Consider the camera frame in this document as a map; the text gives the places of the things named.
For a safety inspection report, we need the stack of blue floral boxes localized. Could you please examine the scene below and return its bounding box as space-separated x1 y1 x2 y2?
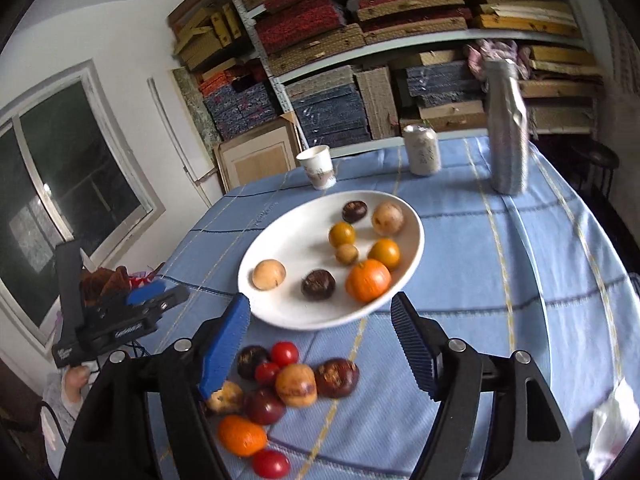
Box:
200 72 281 142

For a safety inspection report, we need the wooden framed panel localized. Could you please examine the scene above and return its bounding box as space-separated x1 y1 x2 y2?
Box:
214 114 303 193

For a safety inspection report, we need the person's left hand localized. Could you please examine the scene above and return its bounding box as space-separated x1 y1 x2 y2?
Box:
60 365 97 409

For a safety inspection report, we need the blue checked tablecloth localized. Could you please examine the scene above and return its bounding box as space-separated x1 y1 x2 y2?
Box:
135 132 640 480

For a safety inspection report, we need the white drink can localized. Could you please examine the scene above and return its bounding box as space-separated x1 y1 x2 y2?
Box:
402 124 442 177

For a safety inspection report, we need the stack of dark blue boxes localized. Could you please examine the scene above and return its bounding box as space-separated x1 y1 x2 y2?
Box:
402 60 486 108
287 66 373 148

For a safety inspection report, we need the black stool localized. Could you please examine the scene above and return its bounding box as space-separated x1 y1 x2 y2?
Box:
570 139 621 198

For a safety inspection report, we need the red tomato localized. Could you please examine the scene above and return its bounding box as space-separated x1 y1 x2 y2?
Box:
270 341 300 367
251 448 292 479
254 361 282 386

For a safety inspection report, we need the grey corrugated box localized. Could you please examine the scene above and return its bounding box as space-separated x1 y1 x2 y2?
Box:
354 66 401 140

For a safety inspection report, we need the orange-tan spotted fruit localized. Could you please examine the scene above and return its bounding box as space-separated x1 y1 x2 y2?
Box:
274 363 318 408

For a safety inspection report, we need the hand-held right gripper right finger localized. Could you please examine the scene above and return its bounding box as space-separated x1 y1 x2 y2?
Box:
390 291 586 480

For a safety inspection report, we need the green marbled panel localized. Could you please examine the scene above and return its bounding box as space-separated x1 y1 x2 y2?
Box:
171 66 223 146

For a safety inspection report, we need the white framed window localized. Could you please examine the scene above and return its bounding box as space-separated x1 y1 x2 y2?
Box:
0 60 167 346

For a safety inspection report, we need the grey ribbed bottle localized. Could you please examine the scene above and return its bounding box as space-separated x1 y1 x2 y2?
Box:
483 59 531 196

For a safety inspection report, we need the tan brown-patched round fruit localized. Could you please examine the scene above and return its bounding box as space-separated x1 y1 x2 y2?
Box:
205 380 246 415

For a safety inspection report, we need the yellow round fruit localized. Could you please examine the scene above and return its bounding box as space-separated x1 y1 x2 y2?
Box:
328 222 357 248

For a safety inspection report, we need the grey metal shelf rack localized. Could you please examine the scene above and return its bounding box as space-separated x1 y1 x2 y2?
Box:
220 0 606 161

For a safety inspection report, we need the white crumpled tissue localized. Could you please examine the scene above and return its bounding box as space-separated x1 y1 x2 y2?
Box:
585 379 638 478

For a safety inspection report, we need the stack of wooden boxes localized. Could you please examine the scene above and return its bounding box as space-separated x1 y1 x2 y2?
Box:
475 0 603 133

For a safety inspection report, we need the dark purple mangosteen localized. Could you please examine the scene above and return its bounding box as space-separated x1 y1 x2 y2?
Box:
301 269 336 301
342 200 369 224
315 358 360 399
236 345 271 381

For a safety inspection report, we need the white oval plate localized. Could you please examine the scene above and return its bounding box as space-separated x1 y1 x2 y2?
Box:
237 190 426 331

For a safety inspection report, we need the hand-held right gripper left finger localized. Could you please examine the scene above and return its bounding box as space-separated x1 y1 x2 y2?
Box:
59 292 251 480

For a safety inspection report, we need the dark red plum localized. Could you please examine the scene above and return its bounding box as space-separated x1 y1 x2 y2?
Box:
243 386 287 426

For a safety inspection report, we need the long white board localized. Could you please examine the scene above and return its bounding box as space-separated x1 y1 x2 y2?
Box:
147 77 223 208

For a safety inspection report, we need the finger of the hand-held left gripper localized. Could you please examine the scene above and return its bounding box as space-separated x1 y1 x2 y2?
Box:
126 280 167 307
142 286 191 320

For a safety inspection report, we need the pink cloth bundle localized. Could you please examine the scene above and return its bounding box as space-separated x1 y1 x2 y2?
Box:
462 39 532 81

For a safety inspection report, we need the white paper cup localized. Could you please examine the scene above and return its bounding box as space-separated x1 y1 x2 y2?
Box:
295 145 337 190

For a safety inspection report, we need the small orange mandarin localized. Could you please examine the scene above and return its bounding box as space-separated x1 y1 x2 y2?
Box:
367 238 402 271

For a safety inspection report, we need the brown cloth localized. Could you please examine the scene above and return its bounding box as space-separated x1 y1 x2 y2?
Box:
80 265 166 308

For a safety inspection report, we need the stack of red tan woven boxes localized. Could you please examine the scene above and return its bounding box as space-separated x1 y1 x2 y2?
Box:
232 0 488 78

